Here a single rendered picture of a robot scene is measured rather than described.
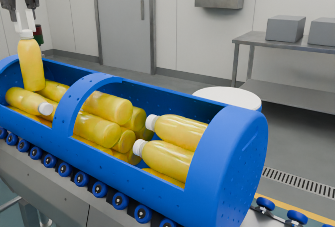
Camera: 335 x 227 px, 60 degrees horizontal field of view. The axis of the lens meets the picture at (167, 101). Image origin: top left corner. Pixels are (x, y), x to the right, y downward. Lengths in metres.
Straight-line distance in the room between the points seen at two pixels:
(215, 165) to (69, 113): 0.40
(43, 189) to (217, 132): 0.66
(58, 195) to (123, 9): 4.29
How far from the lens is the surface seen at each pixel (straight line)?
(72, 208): 0.94
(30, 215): 1.43
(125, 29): 5.07
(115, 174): 0.67
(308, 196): 2.49
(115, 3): 5.14
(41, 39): 1.72
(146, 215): 0.73
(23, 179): 1.12
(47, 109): 0.97
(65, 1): 6.10
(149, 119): 0.71
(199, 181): 0.53
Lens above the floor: 1.47
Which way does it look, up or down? 23 degrees down
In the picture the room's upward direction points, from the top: straight up
